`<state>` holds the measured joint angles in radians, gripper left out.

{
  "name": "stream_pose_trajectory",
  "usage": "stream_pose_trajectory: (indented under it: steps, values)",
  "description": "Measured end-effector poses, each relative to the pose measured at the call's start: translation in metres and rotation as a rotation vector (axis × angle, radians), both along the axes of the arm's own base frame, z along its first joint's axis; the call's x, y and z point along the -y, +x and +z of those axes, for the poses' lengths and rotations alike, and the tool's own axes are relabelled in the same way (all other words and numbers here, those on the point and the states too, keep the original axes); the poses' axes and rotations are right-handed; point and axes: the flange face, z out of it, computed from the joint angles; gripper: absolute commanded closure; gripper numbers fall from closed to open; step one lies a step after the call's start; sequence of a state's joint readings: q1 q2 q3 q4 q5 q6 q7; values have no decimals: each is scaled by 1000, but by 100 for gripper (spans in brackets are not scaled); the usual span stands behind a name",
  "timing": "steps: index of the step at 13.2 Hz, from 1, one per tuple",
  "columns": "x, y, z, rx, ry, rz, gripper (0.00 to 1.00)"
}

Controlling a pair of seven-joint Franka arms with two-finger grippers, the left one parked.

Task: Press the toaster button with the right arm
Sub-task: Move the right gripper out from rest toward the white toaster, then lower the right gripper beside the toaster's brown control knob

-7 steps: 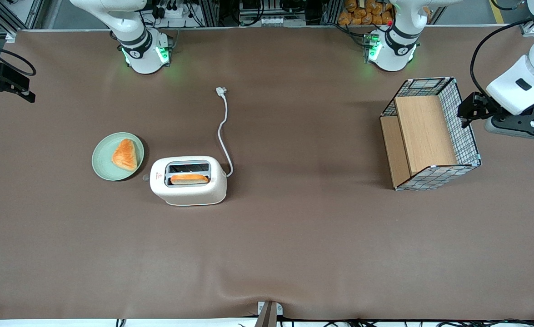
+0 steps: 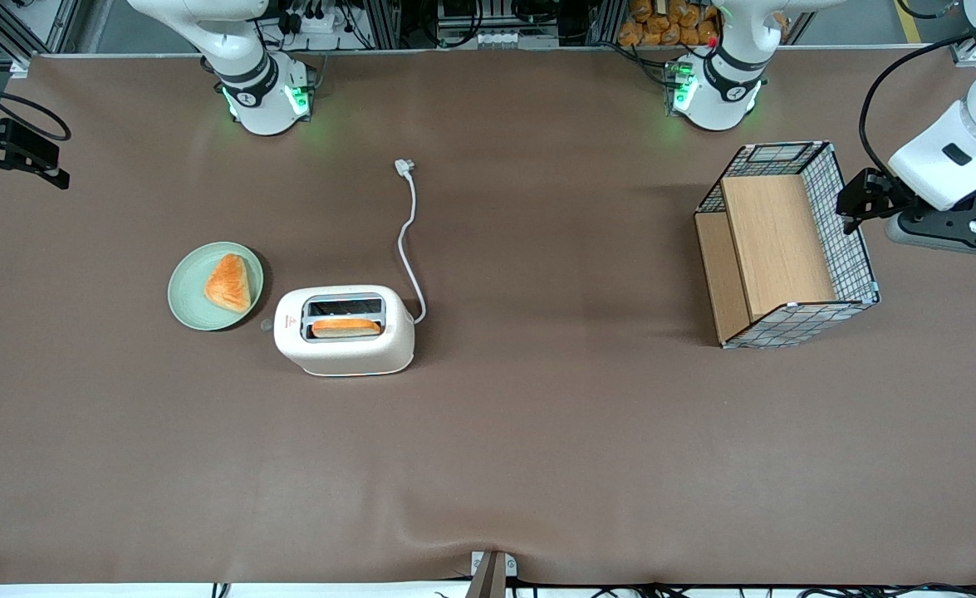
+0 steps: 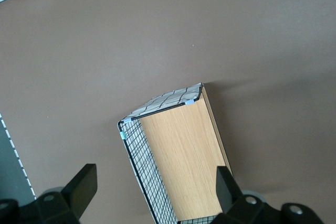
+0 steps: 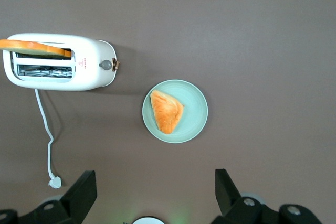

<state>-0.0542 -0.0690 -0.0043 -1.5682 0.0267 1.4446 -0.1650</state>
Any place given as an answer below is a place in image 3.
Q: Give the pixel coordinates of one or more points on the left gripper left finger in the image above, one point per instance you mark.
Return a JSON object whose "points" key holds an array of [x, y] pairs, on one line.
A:
{"points": [[78, 190]]}

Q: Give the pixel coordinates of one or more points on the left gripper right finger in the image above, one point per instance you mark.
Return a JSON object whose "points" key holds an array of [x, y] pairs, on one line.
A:
{"points": [[227, 190]]}

